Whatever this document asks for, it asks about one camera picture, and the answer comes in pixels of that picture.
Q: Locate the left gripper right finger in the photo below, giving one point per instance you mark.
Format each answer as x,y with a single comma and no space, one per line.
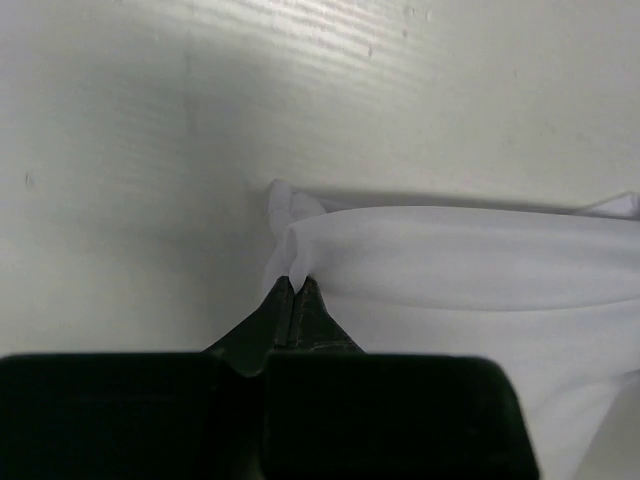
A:
332,411

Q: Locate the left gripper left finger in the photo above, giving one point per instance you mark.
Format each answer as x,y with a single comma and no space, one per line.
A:
135,415

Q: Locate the white t shirt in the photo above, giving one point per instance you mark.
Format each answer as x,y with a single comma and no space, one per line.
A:
552,298

